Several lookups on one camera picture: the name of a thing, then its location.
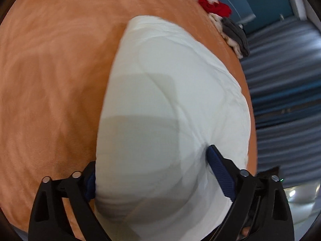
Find orange plush bed cover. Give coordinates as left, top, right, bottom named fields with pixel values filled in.
left=1, top=0, right=257, bottom=240

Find blue-grey pleated curtain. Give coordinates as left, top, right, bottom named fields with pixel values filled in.
left=241, top=17, right=320, bottom=187

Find dark grey folded garment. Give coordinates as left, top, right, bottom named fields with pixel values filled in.
left=221, top=17, right=250, bottom=57

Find cream fluffy garment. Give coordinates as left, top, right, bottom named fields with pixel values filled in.
left=209, top=12, right=250, bottom=59

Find blue upholstered headboard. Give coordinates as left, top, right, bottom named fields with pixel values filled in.
left=218, top=0, right=294, bottom=34

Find cream quilted jacket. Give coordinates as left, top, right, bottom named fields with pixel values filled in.
left=95, top=16, right=251, bottom=240

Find red garment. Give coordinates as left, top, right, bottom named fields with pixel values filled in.
left=198, top=0, right=232, bottom=17

